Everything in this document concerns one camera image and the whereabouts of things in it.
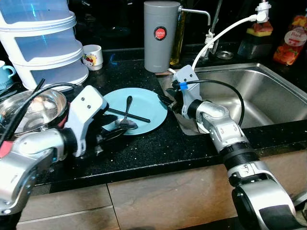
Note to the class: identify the metal spoon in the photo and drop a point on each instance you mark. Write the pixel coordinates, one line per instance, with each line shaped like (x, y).
(127, 123)

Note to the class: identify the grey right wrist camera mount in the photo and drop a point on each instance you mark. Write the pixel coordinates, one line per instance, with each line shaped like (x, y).
(188, 75)

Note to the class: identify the white stacked food container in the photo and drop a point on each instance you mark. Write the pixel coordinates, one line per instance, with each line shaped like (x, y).
(38, 48)

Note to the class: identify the teal mug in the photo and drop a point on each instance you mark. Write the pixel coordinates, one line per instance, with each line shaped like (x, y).
(5, 74)

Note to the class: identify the white printed mug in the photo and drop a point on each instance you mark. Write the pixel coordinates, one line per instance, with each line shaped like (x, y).
(93, 57)

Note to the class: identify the beige kitchen cabinet front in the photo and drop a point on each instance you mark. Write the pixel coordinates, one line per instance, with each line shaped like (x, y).
(158, 191)

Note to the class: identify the stainless steel sink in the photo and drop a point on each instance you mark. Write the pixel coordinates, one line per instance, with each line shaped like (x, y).
(268, 96)

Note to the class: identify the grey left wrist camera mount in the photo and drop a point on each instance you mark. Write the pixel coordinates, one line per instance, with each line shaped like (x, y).
(86, 110)

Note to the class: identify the stainless steel bowl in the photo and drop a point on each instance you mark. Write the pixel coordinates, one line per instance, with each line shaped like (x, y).
(43, 110)

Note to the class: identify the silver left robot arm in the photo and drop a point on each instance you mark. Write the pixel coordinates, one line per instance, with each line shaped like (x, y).
(29, 153)

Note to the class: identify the teal plate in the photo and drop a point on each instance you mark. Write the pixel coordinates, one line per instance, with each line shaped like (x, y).
(144, 103)

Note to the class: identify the grey water filter canister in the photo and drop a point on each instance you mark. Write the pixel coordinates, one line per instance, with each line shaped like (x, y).
(160, 43)

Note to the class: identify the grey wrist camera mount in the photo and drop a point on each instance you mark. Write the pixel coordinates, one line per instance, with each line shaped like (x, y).
(86, 110)
(188, 75)

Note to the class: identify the red yellow sponge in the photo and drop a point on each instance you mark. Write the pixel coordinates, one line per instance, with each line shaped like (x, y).
(260, 29)

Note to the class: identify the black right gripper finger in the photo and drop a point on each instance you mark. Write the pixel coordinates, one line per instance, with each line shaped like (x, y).
(166, 101)

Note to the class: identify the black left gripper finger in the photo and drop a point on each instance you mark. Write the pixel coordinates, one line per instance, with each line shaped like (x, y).
(122, 122)
(122, 135)

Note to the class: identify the yellow oil bottle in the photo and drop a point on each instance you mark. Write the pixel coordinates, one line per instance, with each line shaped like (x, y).
(176, 48)

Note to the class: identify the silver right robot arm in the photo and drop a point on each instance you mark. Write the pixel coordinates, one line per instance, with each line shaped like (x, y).
(249, 182)

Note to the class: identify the round metal sink strainer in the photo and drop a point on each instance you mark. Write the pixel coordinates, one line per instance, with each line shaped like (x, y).
(224, 54)

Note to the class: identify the orange dish soap bottle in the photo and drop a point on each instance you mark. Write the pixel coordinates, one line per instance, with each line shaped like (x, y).
(288, 45)

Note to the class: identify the black chopstick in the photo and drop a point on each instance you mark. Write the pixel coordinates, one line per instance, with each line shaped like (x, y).
(39, 85)
(139, 117)

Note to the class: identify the clear plastic sponge holder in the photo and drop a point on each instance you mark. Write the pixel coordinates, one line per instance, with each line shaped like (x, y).
(254, 47)

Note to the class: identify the metal kitchen faucet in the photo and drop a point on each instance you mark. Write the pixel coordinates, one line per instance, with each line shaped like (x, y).
(218, 19)

